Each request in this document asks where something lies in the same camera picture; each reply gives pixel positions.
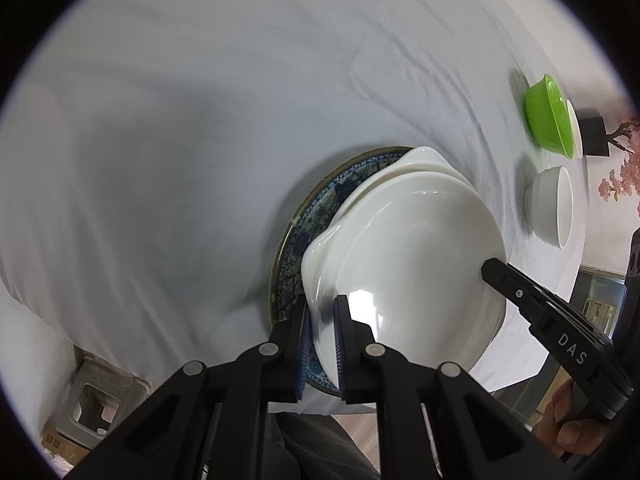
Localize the cardboard box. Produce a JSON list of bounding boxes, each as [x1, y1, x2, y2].
[[39, 426, 94, 467]]

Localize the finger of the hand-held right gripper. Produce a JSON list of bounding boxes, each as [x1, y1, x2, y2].
[[480, 257, 557, 332]]

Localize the white ceramic bowl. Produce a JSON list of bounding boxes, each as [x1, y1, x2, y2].
[[565, 100, 584, 159], [525, 165, 574, 250]]

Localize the glass door cabinet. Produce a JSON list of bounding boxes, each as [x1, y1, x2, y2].
[[574, 264, 629, 335]]

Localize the person's right hand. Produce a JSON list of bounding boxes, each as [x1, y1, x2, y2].
[[537, 377, 613, 461]]

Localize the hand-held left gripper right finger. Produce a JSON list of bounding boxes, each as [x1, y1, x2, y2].
[[334, 295, 568, 480]]

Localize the pink flower tree, black pot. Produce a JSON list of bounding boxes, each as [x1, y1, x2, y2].
[[579, 115, 640, 203]]

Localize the blue patterned plate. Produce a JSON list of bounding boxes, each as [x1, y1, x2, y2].
[[269, 146, 416, 392]]

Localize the dark trousers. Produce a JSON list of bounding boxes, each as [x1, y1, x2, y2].
[[269, 409, 383, 480]]

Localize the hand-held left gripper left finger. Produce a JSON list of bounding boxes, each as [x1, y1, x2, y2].
[[65, 304, 308, 480]]

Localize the grey plastic stool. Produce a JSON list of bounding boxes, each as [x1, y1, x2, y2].
[[60, 344, 152, 450]]

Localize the green plastic bowl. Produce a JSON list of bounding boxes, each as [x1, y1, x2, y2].
[[523, 74, 576, 159]]

